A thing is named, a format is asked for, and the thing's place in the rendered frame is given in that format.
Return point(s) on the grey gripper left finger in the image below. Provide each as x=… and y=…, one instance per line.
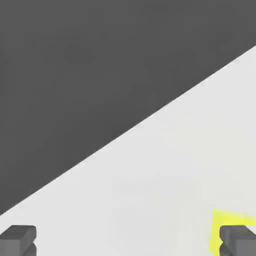
x=17, y=239

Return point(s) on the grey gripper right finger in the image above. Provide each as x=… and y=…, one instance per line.
x=239, y=240

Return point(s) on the large yellow box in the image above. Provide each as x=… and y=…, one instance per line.
x=218, y=222

